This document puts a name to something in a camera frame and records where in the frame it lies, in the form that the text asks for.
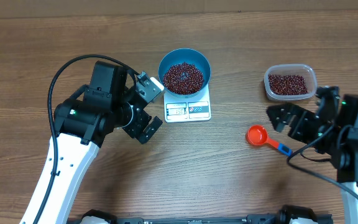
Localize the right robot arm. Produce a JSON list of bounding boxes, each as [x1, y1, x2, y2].
[[267, 93, 358, 223]]

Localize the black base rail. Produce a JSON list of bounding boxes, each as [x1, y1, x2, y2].
[[67, 205, 334, 224]]

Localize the blue bowl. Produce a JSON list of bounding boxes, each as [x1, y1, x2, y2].
[[158, 49, 212, 98]]

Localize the clear plastic container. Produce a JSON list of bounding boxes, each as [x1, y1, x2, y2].
[[264, 63, 318, 101]]

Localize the white kitchen scale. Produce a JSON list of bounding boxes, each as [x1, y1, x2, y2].
[[164, 85, 211, 123]]

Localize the red measuring scoop blue handle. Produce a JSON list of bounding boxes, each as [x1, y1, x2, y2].
[[246, 124, 292, 156]]

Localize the red beans in bowl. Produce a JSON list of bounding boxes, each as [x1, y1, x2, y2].
[[162, 62, 204, 95]]

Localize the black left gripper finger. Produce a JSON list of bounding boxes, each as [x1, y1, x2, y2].
[[136, 116, 163, 144], [134, 89, 154, 105]]

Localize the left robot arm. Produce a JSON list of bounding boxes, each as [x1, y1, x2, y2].
[[21, 61, 164, 223]]

